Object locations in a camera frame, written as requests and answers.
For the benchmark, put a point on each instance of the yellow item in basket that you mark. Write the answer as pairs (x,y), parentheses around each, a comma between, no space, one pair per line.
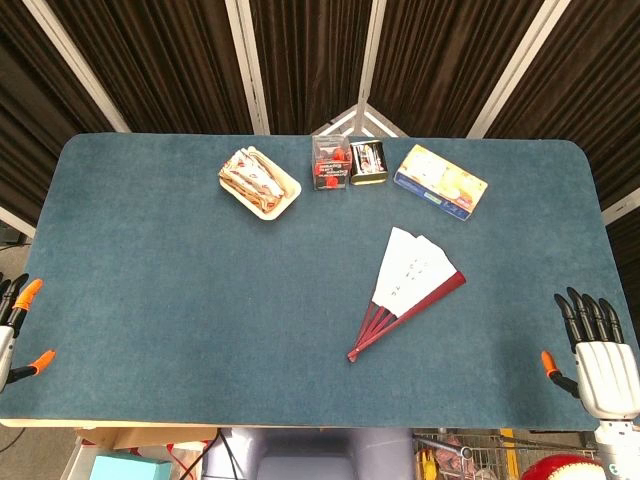
(426,465)

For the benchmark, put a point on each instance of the right robot hand orange thumb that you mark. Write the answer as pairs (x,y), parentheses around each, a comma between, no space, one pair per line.
(605,375)

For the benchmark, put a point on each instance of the white paper food tray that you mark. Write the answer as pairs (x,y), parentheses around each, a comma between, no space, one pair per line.
(282,197)

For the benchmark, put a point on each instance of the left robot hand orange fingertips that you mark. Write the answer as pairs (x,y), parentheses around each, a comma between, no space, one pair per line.
(7,345)

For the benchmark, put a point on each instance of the dark curtain partition panel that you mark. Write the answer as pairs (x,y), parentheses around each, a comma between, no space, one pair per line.
(30,125)
(590,100)
(450,65)
(310,60)
(165,65)

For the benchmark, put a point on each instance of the lavender robot torso base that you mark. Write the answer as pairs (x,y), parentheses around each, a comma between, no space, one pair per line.
(310,455)

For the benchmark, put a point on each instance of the red ribbed paper folding fan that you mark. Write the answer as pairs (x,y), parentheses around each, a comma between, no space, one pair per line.
(412,270)

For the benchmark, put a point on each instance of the red white snack packets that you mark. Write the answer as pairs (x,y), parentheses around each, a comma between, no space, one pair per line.
(250,175)

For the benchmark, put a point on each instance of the blue felt table cover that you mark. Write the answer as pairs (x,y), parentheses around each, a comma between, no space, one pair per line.
(200,300)

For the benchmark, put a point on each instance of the teal box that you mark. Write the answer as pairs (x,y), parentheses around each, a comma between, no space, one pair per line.
(130,467)

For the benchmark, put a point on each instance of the white partition stand foot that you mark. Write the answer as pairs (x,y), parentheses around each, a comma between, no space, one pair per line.
(362,120)

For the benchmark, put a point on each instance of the brown cardboard box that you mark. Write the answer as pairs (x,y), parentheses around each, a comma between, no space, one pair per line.
(140,437)

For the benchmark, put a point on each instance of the black gold tin can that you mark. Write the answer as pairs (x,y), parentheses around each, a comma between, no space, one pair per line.
(369,162)

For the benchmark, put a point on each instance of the yellow blue biscuit box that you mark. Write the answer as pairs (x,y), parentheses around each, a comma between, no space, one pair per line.
(440,180)

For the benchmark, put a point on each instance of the clear box with red items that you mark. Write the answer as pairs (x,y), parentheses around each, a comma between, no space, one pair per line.
(330,165)

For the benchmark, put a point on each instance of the red white round ball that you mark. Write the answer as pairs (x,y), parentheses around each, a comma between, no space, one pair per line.
(565,467)

